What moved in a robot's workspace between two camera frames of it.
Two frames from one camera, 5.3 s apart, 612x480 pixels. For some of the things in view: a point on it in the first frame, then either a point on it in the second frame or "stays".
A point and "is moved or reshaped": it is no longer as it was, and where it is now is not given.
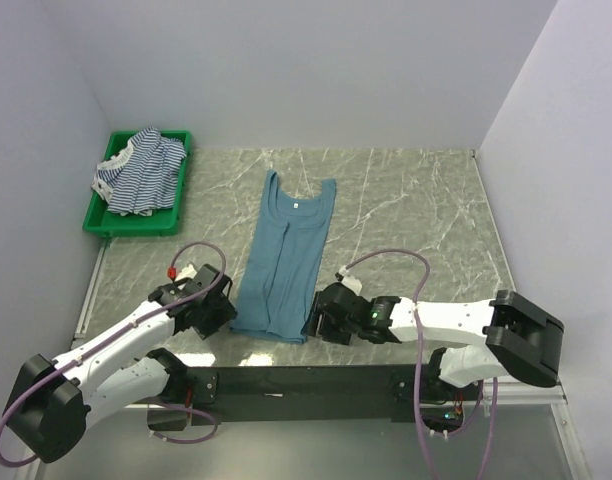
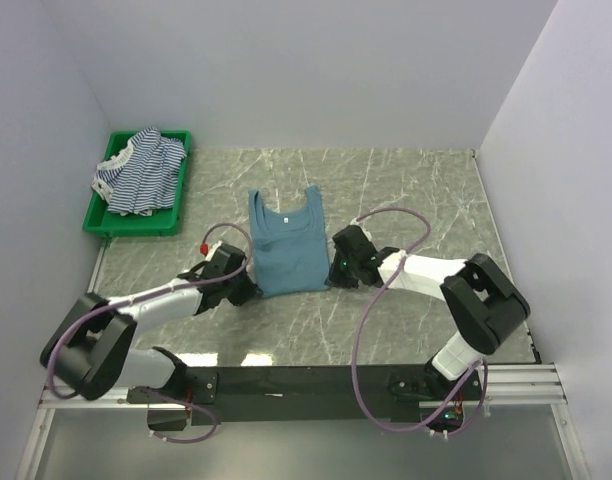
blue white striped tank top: (140, 179) stays
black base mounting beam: (324, 395) stays
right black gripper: (329, 334) -> (335, 278)
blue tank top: (279, 291) is moved or reshaped
